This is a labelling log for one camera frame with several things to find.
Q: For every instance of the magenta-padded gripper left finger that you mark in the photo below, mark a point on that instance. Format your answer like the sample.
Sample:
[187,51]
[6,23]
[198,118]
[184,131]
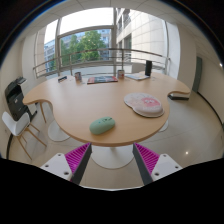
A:
[76,158]

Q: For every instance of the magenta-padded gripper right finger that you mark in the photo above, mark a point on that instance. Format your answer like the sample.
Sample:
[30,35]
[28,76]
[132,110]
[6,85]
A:
[148,159]

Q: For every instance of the mint green computer mouse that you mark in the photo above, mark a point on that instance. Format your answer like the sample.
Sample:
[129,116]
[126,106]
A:
[101,126]

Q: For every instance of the white pink printed mouse pad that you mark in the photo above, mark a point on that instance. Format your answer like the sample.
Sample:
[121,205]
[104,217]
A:
[143,104]

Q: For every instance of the dark flat box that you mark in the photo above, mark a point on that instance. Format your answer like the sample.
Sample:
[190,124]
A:
[178,97]

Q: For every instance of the white chair with wooden legs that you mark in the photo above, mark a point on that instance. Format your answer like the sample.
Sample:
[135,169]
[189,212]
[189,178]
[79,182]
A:
[13,124]

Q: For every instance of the small dark flat device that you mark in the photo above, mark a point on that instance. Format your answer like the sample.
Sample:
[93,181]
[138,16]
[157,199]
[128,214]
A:
[62,79]

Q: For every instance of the red dark magazine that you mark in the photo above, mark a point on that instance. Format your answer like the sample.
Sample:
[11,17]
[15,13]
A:
[102,79]

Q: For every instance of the light blue open book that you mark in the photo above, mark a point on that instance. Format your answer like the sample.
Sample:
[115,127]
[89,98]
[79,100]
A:
[137,76]

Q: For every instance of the black upright speaker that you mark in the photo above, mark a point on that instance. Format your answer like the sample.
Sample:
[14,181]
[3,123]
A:
[148,68]

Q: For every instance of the dark green door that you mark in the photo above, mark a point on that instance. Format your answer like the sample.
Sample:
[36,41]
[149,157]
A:
[197,74]

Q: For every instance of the metal balcony railing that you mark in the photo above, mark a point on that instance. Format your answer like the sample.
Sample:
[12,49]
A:
[100,51]

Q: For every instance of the green tree outside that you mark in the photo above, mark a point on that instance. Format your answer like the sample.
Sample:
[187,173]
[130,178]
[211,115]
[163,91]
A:
[88,43]

